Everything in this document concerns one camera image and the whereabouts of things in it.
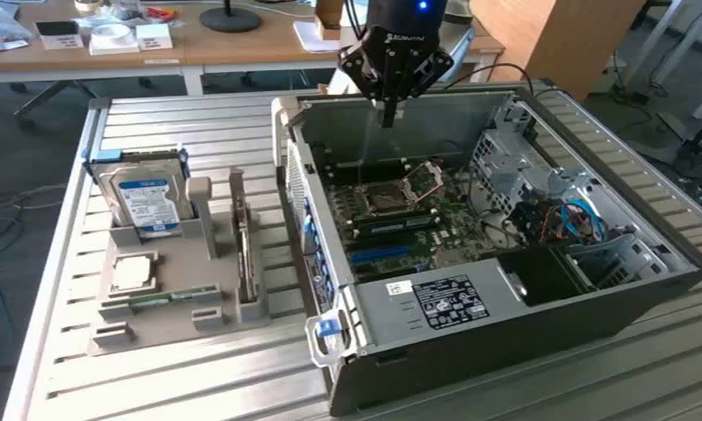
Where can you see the black round lamp base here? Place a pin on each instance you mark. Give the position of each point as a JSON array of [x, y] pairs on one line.
[[232, 19]]

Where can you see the white desk label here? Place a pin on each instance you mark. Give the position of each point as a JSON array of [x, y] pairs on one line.
[[162, 61]]

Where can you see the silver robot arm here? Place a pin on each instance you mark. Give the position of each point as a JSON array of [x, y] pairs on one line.
[[338, 84]]

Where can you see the wooden desk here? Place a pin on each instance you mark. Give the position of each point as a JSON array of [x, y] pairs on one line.
[[240, 48]]

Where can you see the clear plastic bag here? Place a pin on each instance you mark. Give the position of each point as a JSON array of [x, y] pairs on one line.
[[1, 22]]

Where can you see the brown cardboard box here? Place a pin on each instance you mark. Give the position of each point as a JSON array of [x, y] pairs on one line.
[[328, 22]]

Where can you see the blue case latch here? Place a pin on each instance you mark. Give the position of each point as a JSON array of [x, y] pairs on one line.
[[325, 329]]

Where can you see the metal socket cover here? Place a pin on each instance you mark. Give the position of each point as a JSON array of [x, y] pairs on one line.
[[424, 180]]

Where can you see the flat white box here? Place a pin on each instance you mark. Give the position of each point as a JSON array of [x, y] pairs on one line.
[[114, 49]]

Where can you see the white paper stack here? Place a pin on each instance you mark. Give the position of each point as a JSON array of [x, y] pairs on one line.
[[316, 41]]

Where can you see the white cube box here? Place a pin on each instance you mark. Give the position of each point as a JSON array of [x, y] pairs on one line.
[[154, 37]]

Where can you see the grey power supply unit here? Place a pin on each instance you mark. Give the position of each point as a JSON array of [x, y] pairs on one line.
[[387, 316]]

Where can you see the graphics card with black cooler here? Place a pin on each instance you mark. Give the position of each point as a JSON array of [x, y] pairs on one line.
[[246, 245]]

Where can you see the silver perforated drive cage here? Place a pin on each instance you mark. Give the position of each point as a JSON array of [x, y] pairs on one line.
[[504, 175]]

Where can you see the white paper slip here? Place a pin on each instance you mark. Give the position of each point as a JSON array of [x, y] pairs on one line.
[[6, 45]]

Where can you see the grey printed parts rack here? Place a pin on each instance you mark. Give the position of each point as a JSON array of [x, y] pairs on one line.
[[170, 263]]

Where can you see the open black PC case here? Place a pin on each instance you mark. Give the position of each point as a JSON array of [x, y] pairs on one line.
[[504, 351]]

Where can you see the white tape roll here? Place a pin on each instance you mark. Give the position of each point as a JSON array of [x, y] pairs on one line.
[[113, 33]]

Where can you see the hard disk in blue caddy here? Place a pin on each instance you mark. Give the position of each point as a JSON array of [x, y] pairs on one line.
[[146, 197]]

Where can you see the beige tape roll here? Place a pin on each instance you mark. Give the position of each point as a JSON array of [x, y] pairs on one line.
[[89, 5]]

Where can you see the red small parts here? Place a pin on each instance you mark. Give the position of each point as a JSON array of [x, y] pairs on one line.
[[164, 14]]

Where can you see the black installed RAM stick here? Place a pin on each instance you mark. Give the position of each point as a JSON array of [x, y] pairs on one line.
[[396, 226]]

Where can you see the black and white box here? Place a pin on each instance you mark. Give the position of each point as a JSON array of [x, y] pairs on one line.
[[59, 35]]

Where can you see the green RAM stick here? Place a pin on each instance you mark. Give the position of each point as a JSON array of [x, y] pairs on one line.
[[153, 298]]

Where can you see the green motherboard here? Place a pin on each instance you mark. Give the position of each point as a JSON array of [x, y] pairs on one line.
[[457, 232]]

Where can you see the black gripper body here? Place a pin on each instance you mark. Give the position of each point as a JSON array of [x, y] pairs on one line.
[[404, 26]]

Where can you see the silver CPU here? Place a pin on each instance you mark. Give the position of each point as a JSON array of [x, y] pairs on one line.
[[131, 274]]

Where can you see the silver disk bay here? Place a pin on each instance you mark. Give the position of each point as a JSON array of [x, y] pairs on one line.
[[615, 263]]

